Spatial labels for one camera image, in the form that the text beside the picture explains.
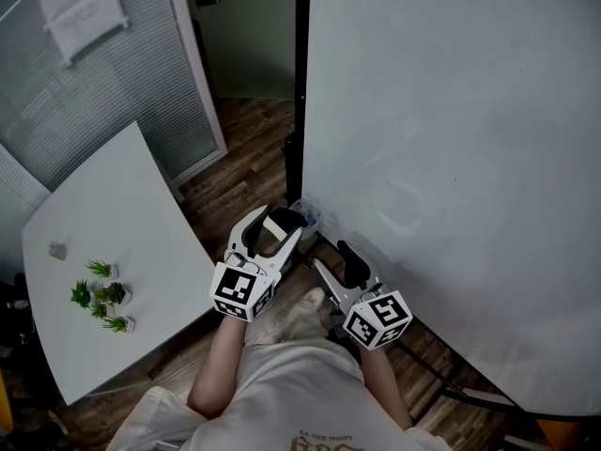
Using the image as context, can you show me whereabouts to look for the yellow panel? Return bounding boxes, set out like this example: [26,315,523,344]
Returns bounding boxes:
[0,373,14,436]

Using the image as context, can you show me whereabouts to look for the black chair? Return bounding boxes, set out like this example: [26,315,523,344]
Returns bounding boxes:
[0,272,39,361]

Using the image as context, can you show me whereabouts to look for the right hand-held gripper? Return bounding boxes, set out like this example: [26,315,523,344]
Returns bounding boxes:
[312,239,415,351]

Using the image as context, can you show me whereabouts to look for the person's white shirt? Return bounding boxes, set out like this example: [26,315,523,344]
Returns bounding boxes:
[106,338,455,451]

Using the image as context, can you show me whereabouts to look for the small spiky potted plant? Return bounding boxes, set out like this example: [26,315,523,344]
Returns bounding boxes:
[101,315,136,335]
[85,259,119,280]

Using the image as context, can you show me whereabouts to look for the white eraser block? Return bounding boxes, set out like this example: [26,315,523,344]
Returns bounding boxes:
[261,215,288,242]

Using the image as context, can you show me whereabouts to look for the white paper notice holder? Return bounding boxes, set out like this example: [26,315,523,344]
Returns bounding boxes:
[33,0,131,68]

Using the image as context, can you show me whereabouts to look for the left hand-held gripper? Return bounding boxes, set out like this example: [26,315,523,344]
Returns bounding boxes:
[208,203,310,324]

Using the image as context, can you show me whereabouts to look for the small dark green potted plant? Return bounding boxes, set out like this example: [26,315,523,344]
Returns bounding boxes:
[93,281,132,305]
[69,279,93,309]

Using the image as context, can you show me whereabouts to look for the white table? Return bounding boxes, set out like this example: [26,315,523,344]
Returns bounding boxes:
[21,119,218,406]

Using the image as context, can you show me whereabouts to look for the person's beige trousers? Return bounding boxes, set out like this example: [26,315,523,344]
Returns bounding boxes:
[243,285,330,347]

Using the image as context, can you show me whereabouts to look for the person's right forearm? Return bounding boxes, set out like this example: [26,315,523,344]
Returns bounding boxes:
[359,345,414,429]

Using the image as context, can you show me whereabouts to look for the orange-brown cardboard piece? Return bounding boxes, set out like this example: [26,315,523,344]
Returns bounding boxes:
[534,418,586,451]

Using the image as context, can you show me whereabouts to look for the person's left forearm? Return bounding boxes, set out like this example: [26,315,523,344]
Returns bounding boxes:
[186,315,248,420]

